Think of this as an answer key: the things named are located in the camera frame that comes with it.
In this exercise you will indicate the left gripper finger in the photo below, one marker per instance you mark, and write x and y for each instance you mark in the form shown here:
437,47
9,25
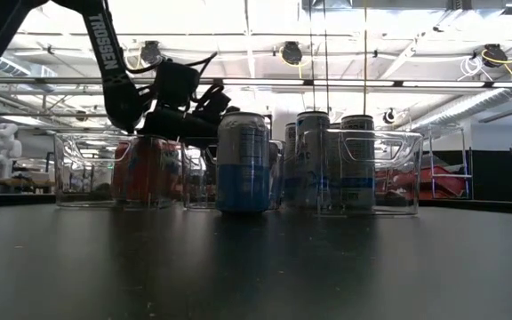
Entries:
211,126

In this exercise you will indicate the clear plastic bin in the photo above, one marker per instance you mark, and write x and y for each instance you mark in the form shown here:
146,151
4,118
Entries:
389,195
82,186
198,186

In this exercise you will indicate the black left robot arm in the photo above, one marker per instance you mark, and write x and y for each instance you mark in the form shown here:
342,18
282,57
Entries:
114,66

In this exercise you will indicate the white robot statue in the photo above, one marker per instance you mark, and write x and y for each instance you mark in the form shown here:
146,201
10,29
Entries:
3,146

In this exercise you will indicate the black workbench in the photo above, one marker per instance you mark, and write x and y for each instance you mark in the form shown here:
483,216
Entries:
482,206
11,200

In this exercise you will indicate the red storage rack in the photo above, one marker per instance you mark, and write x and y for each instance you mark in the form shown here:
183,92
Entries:
420,182

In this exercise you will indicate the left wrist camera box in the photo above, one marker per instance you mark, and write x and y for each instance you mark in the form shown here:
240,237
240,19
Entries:
177,82

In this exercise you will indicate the long horizontal ceiling rail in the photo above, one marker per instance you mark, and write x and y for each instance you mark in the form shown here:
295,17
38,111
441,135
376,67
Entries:
349,82

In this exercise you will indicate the silver ventilation duct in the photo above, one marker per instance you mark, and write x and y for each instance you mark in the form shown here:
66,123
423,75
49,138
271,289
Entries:
469,104

